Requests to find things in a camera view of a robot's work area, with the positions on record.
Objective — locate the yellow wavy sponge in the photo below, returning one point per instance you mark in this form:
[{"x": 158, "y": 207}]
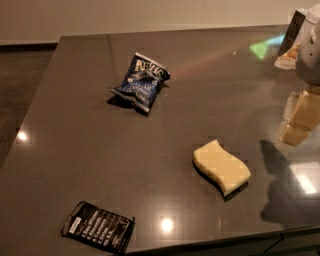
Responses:
[{"x": 220, "y": 166}]

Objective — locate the blue chip bag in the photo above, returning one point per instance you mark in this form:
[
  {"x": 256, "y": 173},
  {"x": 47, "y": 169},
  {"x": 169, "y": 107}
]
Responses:
[{"x": 141, "y": 82}]

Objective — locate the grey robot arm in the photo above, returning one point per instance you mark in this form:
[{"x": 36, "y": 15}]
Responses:
[{"x": 302, "y": 22}]

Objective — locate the black snack bar wrapper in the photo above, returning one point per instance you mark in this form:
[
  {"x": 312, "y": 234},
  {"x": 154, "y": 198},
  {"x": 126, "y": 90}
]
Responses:
[{"x": 99, "y": 228}]

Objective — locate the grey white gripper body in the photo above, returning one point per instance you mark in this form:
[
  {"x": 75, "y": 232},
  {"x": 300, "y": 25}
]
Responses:
[{"x": 309, "y": 61}]

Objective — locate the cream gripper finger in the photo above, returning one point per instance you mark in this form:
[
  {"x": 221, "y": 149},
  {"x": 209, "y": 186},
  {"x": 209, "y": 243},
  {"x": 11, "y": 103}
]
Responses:
[
  {"x": 301, "y": 116},
  {"x": 287, "y": 61}
]

